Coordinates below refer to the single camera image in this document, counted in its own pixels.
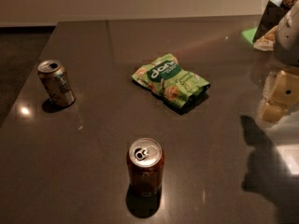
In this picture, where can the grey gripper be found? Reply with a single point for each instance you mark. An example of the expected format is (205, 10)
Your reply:
(288, 37)

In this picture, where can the red coke can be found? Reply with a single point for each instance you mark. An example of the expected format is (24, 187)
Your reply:
(145, 163)

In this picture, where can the opened brown soda can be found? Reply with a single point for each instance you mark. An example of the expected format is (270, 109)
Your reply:
(55, 81)

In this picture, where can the black snack box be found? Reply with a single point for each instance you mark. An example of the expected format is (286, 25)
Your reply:
(273, 13)

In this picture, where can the green chip bag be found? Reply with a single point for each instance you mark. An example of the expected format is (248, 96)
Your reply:
(165, 78)

